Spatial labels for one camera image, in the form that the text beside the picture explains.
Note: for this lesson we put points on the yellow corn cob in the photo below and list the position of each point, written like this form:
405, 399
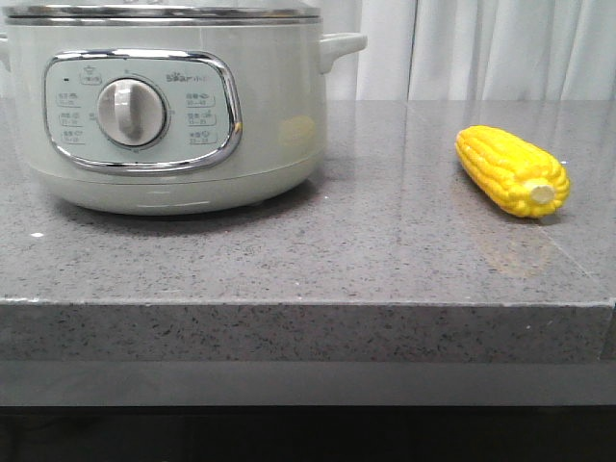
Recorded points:
523, 179

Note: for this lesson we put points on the glass pot lid steel rim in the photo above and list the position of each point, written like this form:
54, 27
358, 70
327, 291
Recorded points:
144, 12

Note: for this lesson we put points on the pale green electric cooking pot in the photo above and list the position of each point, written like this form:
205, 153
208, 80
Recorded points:
170, 119

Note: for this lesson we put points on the white pleated curtain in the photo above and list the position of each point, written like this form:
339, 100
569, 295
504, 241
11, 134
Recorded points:
474, 50

